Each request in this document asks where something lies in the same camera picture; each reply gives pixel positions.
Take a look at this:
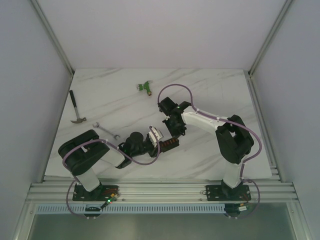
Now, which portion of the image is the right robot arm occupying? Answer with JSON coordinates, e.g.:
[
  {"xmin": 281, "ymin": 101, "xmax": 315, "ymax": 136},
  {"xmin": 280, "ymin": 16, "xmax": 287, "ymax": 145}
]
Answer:
[{"xmin": 157, "ymin": 97, "xmax": 254, "ymax": 200}]

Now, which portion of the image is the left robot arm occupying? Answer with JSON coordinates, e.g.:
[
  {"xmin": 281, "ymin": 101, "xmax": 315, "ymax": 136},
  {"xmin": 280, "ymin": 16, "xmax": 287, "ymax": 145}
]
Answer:
[{"xmin": 58, "ymin": 126, "xmax": 163, "ymax": 201}]

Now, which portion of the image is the silver open-end wrench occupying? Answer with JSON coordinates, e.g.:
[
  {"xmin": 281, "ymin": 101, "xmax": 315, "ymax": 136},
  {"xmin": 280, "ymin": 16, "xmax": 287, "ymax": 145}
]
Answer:
[{"xmin": 92, "ymin": 122, "xmax": 121, "ymax": 140}]

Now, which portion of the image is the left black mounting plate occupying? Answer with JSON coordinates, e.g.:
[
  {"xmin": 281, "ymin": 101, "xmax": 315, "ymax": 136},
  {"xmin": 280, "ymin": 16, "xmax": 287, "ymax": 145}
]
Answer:
[{"xmin": 72, "ymin": 185, "xmax": 119, "ymax": 202}]

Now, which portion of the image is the black mounting plate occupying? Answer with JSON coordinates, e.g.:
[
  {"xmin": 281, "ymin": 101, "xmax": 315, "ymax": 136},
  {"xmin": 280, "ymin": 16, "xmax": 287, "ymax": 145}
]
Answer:
[
  {"xmin": 72, "ymin": 185, "xmax": 119, "ymax": 202},
  {"xmin": 205, "ymin": 183, "xmax": 252, "ymax": 202}
]

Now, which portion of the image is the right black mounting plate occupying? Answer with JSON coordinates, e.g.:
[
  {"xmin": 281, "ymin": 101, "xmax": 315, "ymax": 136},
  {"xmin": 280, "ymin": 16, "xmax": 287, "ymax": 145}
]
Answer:
[{"xmin": 205, "ymin": 183, "xmax": 252, "ymax": 202}]

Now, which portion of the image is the claw hammer black handle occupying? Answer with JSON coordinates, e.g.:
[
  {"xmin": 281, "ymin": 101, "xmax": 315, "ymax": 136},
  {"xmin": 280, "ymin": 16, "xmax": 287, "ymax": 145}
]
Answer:
[{"xmin": 69, "ymin": 90, "xmax": 87, "ymax": 124}]

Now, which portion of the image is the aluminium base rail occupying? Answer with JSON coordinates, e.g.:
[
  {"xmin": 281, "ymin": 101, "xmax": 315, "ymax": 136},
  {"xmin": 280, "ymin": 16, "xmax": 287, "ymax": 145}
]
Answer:
[{"xmin": 26, "ymin": 177, "xmax": 298, "ymax": 203}]

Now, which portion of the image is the white slotted cable duct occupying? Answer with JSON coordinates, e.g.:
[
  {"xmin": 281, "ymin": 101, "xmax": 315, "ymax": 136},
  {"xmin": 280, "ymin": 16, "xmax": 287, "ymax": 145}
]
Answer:
[{"xmin": 34, "ymin": 202, "xmax": 286, "ymax": 215}]

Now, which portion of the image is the left aluminium frame post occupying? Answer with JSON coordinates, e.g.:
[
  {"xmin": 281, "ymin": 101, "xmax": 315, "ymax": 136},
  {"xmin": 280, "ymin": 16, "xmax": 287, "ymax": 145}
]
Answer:
[{"xmin": 29, "ymin": 0, "xmax": 75, "ymax": 78}]

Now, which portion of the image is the aluminium frame post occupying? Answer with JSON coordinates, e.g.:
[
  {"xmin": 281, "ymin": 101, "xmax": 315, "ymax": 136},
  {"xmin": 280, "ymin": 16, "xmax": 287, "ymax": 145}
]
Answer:
[
  {"xmin": 248, "ymin": 0, "xmax": 295, "ymax": 77},
  {"xmin": 29, "ymin": 0, "xmax": 75, "ymax": 78}
]

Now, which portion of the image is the right aluminium frame post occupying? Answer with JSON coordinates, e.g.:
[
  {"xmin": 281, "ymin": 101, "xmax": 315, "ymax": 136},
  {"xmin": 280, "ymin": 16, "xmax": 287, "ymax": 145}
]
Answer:
[{"xmin": 248, "ymin": 0, "xmax": 295, "ymax": 77}]

